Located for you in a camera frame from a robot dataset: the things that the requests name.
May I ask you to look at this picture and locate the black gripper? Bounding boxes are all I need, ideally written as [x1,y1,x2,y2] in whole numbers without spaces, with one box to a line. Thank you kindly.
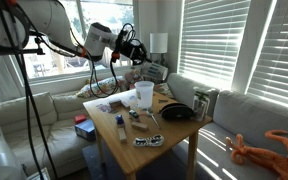
[120,41,152,65]

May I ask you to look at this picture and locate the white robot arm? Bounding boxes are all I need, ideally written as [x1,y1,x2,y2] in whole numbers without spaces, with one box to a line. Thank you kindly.
[0,0,148,65]

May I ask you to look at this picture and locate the white translucent plastic cup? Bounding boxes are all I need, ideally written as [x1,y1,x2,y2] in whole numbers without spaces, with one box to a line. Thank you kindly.
[135,81,154,108]

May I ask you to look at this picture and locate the white table lamp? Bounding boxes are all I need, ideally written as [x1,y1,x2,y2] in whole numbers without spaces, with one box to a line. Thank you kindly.
[150,33,168,66]

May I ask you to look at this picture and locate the floral pillow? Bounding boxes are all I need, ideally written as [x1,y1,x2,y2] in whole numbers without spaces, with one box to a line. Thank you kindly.
[76,76,124,98]

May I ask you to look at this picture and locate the metal spoon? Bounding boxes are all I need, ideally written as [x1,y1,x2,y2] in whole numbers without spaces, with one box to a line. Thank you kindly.
[147,108,161,129]

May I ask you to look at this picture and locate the dark toy car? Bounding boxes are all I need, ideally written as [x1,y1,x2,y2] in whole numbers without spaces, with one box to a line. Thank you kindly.
[129,110,139,120]

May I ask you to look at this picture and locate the snowman cutout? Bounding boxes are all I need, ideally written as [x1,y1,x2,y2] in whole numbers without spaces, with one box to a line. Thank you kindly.
[96,104,112,113]

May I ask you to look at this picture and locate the blue toy car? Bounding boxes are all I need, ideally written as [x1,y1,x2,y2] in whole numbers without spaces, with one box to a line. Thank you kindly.
[115,115,125,127]

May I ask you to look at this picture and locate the small wooden block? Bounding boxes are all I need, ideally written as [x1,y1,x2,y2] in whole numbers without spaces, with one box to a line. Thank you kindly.
[131,122,148,131]

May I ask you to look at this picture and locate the packaged item in plastic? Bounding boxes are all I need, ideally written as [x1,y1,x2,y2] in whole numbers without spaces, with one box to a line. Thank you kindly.
[193,87,210,121]

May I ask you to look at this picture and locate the wooden table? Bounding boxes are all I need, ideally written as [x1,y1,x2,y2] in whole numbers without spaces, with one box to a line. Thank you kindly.
[84,90,212,180]

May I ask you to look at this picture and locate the long wooden block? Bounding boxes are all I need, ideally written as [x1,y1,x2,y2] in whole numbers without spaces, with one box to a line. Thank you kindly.
[118,128,127,143]

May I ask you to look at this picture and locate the red box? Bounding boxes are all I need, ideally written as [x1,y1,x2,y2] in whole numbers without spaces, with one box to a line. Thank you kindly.
[74,114,86,124]

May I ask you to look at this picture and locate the blue box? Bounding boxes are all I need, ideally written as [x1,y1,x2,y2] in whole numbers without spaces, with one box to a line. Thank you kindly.
[75,119,96,141]

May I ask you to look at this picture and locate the grey sofa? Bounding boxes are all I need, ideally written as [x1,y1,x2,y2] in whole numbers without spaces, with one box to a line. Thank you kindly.
[167,73,288,180]

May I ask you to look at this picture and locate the cream leather sofa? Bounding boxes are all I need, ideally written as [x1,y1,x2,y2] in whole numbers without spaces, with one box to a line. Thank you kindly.
[0,92,90,179]

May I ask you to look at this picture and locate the orange octopus plush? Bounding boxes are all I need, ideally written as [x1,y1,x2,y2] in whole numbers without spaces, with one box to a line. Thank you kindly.
[226,130,288,180]

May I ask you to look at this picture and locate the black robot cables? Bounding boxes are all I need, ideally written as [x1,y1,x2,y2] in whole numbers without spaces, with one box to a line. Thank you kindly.
[0,0,145,180]

